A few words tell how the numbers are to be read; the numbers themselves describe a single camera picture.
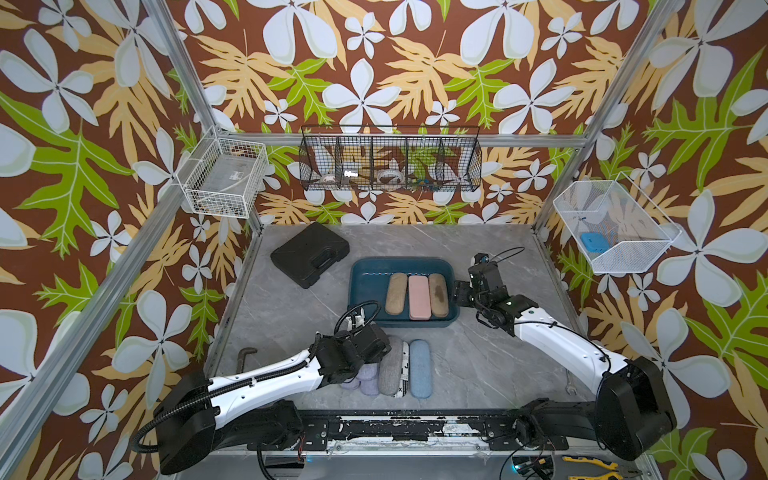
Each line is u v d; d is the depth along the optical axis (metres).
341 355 0.58
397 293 0.96
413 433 0.75
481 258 0.76
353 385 0.80
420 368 0.82
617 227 0.82
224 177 0.86
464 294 0.77
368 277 1.05
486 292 0.65
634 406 0.41
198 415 0.40
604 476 0.68
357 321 0.69
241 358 0.86
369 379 0.75
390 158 0.97
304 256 1.04
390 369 0.78
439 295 0.96
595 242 0.80
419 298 0.96
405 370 0.82
